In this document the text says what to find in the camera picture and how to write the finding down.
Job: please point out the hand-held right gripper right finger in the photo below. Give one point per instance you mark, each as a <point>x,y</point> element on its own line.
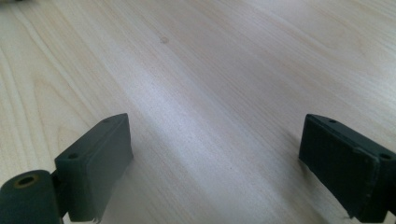
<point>345,168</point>

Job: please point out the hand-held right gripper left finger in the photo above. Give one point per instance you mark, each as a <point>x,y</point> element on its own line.
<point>96,168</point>

